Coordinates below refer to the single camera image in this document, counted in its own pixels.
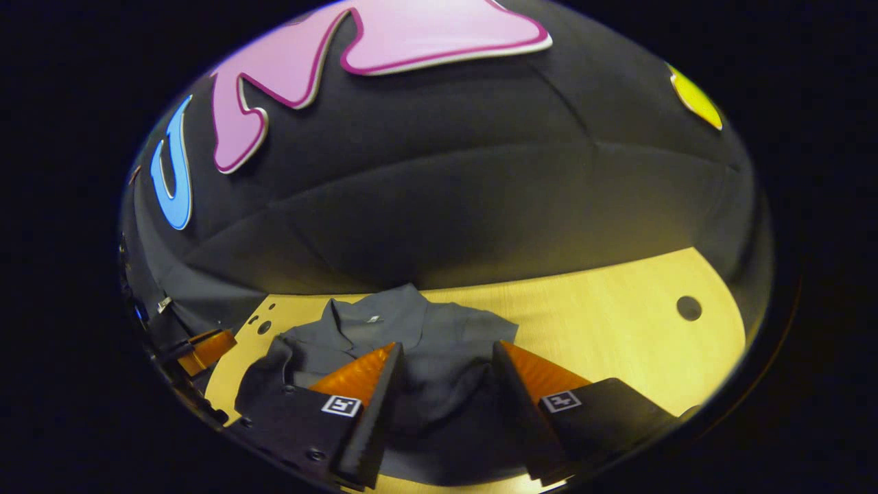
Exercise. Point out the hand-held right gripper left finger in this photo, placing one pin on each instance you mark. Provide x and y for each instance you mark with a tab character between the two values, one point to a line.
377	425

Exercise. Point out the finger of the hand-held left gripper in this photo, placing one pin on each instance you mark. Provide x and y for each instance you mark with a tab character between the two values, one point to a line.
209	350

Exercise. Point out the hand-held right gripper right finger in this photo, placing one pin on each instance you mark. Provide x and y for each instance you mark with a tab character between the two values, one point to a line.
521	418

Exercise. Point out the grey collared shirt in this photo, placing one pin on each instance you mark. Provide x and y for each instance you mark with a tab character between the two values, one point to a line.
439	343

